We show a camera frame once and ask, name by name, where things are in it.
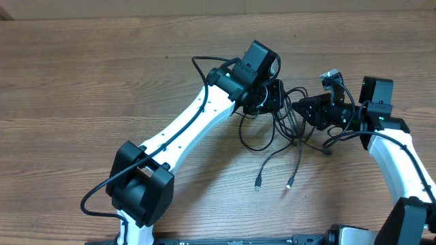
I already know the thin black USB cable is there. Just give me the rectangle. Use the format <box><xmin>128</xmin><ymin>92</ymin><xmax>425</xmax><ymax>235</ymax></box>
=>
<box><xmin>272</xmin><ymin>98</ymin><xmax>333</xmax><ymax>190</ymax></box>

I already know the thick black USB cable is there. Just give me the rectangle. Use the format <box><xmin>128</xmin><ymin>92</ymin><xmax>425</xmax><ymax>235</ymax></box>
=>
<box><xmin>238</xmin><ymin>86</ymin><xmax>309</xmax><ymax>192</ymax></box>

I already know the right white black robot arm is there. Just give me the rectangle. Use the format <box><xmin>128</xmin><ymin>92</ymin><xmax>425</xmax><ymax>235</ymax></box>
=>
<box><xmin>292</xmin><ymin>75</ymin><xmax>435</xmax><ymax>244</ymax></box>

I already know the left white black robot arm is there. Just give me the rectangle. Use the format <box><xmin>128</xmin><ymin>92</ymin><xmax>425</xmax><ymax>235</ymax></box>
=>
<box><xmin>80</xmin><ymin>41</ymin><xmax>284</xmax><ymax>244</ymax></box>

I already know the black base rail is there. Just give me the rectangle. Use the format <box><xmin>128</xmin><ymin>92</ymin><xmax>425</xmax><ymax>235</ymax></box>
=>
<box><xmin>84</xmin><ymin>223</ymin><xmax>436</xmax><ymax>245</ymax></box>

